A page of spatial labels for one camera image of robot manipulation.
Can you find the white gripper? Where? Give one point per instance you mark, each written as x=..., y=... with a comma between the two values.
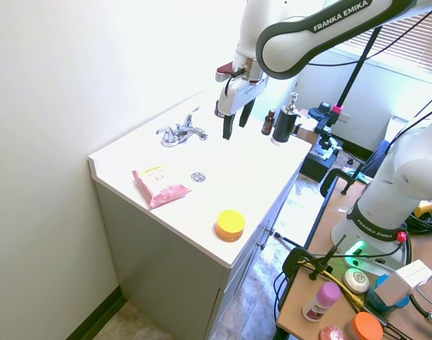
x=237, y=93

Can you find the chrome sink drain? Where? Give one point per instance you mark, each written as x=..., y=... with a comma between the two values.
x=198, y=176

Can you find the blue round container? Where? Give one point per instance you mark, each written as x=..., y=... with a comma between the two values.
x=380, y=299

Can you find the brown cardboard piece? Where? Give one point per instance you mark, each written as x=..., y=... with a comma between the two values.
x=302, y=131

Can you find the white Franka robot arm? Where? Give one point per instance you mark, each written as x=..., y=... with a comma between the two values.
x=393, y=170

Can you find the pink round soap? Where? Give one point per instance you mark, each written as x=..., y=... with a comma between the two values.
x=332, y=333

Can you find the small amber dropper bottle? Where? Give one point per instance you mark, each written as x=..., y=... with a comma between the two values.
x=268, y=122

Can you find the black chrome soap dispenser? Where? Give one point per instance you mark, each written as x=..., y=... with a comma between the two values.
x=284, y=123

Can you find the round white soap tin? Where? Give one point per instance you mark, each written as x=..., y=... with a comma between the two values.
x=356, y=280

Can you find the white cardboard box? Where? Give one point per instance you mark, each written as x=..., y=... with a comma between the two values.
x=404, y=285

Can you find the black camera stand pole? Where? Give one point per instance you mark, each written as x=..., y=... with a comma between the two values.
x=357, y=63

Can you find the window blinds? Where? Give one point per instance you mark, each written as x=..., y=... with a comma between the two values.
x=400, y=35

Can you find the grey vanity cabinet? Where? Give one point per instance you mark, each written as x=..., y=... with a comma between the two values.
x=187, y=262

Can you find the yellow lidded orange jar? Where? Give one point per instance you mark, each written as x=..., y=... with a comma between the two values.
x=230, y=225

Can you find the black camera clamp head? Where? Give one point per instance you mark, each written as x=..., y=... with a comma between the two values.
x=324, y=122

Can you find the pink capped deodorant stick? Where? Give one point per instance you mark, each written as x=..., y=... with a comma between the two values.
x=321, y=302

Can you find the pink wipes packet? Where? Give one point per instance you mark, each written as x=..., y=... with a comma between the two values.
x=160, y=187

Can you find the red wrist camera mount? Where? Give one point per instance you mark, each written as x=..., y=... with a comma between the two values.
x=225, y=72

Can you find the black c-clamp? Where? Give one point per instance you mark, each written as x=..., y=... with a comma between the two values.
x=338, y=180
x=309, y=260

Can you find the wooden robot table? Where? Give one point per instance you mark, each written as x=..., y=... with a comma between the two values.
x=325, y=248

